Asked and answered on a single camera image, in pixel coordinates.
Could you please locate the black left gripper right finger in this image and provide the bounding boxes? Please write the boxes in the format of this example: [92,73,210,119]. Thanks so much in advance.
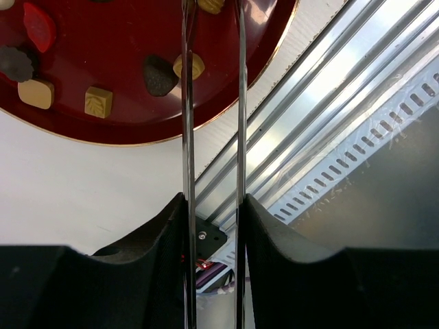
[243,195,438,328]

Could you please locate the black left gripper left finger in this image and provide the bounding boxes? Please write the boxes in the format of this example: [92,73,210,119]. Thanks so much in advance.
[1,194,186,328]

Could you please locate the metal tongs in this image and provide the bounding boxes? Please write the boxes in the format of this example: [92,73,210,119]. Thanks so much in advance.
[181,1,248,328]

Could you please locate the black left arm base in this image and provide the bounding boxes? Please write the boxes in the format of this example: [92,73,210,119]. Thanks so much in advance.
[195,217,228,261]

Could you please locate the tan leaf square chocolate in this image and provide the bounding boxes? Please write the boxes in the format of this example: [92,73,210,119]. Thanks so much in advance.
[84,86,113,119]

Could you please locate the tan rounded square chocolate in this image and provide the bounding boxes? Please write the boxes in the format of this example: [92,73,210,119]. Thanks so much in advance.
[17,80,55,110]

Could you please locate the tan oval leaf chocolate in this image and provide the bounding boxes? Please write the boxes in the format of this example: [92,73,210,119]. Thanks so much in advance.
[173,53,205,80]

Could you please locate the dark fluted round chocolate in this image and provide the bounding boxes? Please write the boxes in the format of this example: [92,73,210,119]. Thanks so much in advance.
[1,46,34,83]

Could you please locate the tan barrel chocolate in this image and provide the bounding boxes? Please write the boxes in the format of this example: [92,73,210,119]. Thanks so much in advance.
[197,0,225,14]

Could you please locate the dark rough truffle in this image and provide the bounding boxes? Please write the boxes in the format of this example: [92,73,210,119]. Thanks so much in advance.
[143,55,179,97]

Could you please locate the red round plate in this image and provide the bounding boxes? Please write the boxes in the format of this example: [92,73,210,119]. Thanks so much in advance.
[0,0,301,147]

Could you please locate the red lips candy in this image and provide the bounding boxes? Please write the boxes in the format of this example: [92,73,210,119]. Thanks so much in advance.
[23,2,57,53]

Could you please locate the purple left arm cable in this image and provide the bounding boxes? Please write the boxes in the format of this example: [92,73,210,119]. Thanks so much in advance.
[195,260,237,295]

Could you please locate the slotted white cable duct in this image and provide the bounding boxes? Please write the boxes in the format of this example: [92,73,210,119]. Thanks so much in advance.
[254,59,438,250]

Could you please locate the aluminium front rail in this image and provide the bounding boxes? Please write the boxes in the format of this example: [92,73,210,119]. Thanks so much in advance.
[193,0,439,234]

